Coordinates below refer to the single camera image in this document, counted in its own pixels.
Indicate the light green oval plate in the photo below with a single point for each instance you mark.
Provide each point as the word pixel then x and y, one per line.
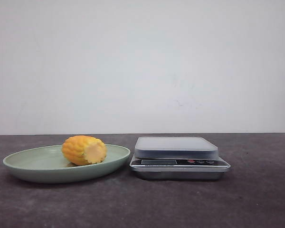
pixel 48 165

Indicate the yellow corn cob piece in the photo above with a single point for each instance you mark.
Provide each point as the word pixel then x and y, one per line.
pixel 84 150

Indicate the silver digital kitchen scale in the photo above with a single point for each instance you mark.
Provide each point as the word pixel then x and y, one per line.
pixel 177 158

